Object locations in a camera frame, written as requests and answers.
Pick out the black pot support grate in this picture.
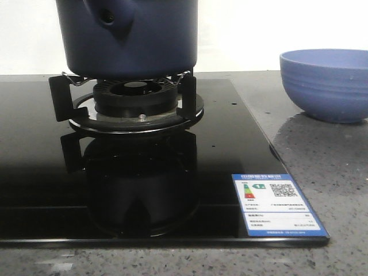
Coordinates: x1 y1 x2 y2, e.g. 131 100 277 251
49 71 204 136

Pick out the light blue ceramic bowl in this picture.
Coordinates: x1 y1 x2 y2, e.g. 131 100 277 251
279 49 367 123

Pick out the dark blue cooking pot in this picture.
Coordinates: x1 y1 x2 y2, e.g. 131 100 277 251
56 1 198 79

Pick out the black burner head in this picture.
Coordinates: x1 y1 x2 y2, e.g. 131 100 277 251
93 80 178 118

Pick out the black glass gas stove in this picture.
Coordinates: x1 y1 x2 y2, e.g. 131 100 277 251
1 79 329 247

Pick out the blue energy label sticker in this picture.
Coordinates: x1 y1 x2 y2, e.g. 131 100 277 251
232 174 328 237

